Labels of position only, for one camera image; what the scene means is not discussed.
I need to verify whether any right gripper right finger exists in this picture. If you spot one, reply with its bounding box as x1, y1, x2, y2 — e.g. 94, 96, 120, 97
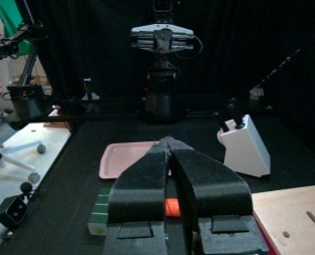
168, 136, 271, 255

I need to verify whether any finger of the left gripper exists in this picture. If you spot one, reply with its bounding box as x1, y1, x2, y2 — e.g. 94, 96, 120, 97
153, 29, 165, 54
163, 29, 175, 54

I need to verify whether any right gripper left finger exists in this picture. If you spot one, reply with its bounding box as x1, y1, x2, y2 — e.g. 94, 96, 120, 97
104, 135, 171, 255

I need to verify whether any green toy sushi roll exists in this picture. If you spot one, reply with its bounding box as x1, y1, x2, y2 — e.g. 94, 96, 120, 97
86, 186, 115, 237

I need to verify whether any orange toy food piece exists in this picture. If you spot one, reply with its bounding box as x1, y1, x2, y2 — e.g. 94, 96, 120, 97
164, 197, 183, 218

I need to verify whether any wooden knife block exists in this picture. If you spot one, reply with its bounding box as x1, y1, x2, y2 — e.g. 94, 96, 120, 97
216, 114, 272, 178

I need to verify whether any red wooden toy box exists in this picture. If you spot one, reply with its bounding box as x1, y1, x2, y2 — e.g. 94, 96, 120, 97
251, 183, 315, 255

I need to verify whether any white office chair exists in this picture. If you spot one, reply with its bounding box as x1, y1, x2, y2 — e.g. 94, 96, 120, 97
0, 123, 49, 185

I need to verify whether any green cloth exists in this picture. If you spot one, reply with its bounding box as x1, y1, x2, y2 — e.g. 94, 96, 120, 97
0, 0, 34, 56

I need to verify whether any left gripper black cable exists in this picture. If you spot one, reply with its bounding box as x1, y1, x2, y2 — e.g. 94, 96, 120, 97
176, 34, 204, 60

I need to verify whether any left arm's wrist camera box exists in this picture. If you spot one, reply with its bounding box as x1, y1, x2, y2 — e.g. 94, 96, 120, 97
153, 0, 175, 15

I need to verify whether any white frame corner bracket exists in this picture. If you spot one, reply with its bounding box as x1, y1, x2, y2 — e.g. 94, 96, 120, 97
80, 78, 103, 102
248, 85, 267, 105

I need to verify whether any black-handled toy knife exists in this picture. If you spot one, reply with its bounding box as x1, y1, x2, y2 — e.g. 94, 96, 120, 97
212, 112, 231, 132
228, 98, 248, 129

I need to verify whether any thin diagonal brace wire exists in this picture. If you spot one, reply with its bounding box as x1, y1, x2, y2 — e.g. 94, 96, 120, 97
260, 29, 315, 88

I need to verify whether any black table-level camera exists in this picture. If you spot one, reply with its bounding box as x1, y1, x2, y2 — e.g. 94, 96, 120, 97
0, 181, 36, 230

